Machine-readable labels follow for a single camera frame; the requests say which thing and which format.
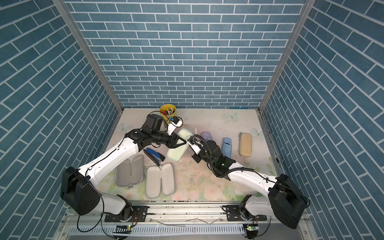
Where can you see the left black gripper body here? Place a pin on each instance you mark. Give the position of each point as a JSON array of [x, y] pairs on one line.
[[162, 138]]

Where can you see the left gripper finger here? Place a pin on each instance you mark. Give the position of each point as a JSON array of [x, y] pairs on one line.
[[181, 140], [179, 145]]

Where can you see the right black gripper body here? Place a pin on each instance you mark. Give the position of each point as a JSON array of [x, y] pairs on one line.
[[203, 156]]

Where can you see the grey sleeve back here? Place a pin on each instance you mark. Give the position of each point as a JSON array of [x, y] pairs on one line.
[[177, 153]]

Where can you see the white sleeve case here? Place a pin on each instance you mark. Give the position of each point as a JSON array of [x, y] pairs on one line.
[[245, 145]]

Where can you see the white sleeve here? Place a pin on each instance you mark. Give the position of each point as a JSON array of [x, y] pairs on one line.
[[160, 180]]

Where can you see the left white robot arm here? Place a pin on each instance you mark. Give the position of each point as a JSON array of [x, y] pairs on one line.
[[78, 187]]

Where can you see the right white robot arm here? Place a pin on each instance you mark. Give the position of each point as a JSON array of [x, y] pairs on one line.
[[285, 198]]

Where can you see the blue stapler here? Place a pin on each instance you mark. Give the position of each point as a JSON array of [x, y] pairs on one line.
[[154, 156]]

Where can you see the yellow pen cup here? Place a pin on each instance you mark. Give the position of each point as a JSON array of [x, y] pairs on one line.
[[168, 111]]

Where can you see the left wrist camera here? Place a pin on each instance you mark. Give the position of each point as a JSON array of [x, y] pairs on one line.
[[174, 122]]

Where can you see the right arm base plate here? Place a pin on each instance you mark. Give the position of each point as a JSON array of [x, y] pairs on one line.
[[235, 214]]

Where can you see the aluminium front rail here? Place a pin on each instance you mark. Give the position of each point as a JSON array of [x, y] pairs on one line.
[[176, 213]]

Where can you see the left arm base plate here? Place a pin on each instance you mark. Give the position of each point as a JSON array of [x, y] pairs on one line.
[[133, 214]]

